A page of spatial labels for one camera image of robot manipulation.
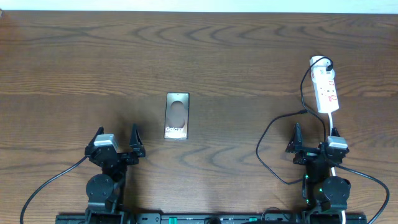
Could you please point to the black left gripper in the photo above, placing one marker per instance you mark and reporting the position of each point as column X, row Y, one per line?
column 136, row 153

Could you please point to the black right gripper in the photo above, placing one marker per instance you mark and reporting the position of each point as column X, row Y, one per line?
column 295, row 145

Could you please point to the Samsung Galaxy smartphone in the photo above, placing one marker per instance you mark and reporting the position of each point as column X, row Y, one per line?
column 176, row 116

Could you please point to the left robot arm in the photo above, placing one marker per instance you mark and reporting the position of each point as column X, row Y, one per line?
column 105, row 191

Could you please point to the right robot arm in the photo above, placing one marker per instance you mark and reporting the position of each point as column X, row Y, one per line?
column 326, row 194

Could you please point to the white power strip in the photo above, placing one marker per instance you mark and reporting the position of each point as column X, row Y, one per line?
column 322, row 75

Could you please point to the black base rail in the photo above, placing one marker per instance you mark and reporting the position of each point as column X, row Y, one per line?
column 156, row 218

